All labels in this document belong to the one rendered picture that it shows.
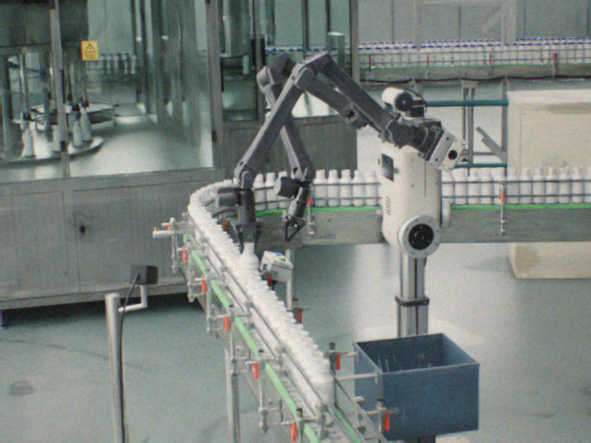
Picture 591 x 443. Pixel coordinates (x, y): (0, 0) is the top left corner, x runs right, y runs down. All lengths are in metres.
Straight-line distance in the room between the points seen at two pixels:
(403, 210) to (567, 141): 3.81
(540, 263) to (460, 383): 4.43
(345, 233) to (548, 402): 1.31
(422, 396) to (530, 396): 2.43
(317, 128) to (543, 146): 2.15
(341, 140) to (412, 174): 5.25
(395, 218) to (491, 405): 1.91
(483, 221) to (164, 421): 1.79
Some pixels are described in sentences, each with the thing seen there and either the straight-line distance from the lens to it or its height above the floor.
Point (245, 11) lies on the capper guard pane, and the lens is 9.14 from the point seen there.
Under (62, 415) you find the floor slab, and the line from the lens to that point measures 6.01.
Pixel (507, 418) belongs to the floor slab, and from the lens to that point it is 5.78.
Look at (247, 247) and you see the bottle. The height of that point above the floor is 1.24.
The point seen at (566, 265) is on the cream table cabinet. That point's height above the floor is 0.09.
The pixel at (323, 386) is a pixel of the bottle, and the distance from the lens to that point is 3.06.
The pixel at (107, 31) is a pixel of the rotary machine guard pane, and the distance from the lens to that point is 7.10.
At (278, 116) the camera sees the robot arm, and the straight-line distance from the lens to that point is 3.86.
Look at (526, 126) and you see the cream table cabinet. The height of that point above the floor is 1.02.
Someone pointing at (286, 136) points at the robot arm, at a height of 1.55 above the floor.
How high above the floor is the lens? 2.20
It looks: 13 degrees down
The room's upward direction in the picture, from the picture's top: 2 degrees counter-clockwise
